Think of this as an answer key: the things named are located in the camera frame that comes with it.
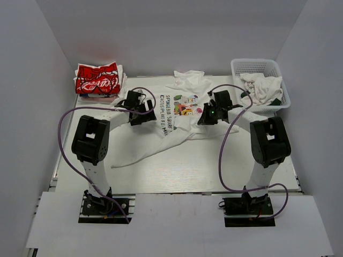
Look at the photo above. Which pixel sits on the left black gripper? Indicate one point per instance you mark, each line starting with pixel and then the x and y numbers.
pixel 145 118

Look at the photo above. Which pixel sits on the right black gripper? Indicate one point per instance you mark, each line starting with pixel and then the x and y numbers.
pixel 205 119

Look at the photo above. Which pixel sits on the white SpongeBob print t-shirt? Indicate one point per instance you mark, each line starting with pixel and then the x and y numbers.
pixel 179 106

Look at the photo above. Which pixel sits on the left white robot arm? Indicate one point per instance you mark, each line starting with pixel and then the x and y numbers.
pixel 91 140

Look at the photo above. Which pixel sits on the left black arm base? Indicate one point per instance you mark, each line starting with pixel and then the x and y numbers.
pixel 96 210

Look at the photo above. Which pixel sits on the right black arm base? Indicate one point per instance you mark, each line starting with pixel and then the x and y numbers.
pixel 247 212

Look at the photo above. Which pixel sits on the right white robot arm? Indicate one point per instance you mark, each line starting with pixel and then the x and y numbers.
pixel 269 141

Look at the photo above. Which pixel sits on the white folded shirts under stack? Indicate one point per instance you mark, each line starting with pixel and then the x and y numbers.
pixel 105 99

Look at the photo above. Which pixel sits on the red Coca-Cola folded t-shirt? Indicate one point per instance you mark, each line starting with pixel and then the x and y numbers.
pixel 104 80

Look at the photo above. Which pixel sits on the white crumpled shirt in basket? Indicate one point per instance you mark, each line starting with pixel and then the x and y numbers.
pixel 263 90

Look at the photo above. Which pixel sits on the dark green garment in basket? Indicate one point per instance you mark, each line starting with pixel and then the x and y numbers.
pixel 276 102

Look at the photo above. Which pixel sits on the white perforated plastic basket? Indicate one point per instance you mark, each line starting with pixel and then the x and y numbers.
pixel 268 68

